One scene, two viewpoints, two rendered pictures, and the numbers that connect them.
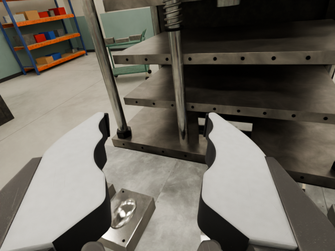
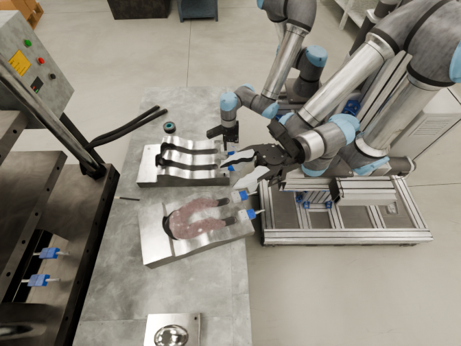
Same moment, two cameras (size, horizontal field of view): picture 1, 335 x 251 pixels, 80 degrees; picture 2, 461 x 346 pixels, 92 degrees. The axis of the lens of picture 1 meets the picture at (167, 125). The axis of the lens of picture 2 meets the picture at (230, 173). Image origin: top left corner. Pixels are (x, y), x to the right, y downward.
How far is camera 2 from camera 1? 0.51 m
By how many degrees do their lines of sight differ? 77
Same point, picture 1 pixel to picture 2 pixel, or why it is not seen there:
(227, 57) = not seen: outside the picture
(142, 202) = (156, 323)
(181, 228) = (168, 280)
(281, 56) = not seen: outside the picture
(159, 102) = not seen: outside the picture
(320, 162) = (88, 185)
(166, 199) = (142, 307)
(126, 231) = (187, 320)
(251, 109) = (27, 226)
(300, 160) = (85, 198)
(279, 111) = (40, 200)
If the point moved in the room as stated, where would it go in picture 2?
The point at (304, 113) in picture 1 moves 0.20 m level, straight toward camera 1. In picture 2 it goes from (49, 180) to (90, 188)
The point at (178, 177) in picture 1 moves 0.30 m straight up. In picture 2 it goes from (110, 307) to (66, 305)
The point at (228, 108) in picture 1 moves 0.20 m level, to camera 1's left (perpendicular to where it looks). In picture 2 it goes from (16, 254) to (17, 309)
